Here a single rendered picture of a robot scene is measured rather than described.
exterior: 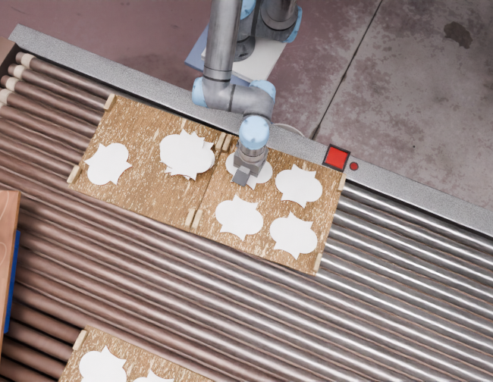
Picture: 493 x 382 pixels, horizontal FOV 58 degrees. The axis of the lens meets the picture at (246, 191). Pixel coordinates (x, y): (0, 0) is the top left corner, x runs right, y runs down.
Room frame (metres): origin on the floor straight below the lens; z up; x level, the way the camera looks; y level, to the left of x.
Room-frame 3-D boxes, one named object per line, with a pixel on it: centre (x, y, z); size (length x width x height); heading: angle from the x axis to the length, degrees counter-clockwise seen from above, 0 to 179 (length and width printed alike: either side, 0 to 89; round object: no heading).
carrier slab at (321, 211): (0.36, -0.08, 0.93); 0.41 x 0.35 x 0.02; 79
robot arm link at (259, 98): (0.56, 0.02, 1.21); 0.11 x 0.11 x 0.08; 88
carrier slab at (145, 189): (0.44, 0.32, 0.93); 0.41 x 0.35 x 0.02; 79
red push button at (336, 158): (0.55, -0.28, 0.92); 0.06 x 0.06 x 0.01; 76
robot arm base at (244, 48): (0.93, 0.12, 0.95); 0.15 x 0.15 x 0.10
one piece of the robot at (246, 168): (0.44, 0.01, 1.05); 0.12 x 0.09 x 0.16; 162
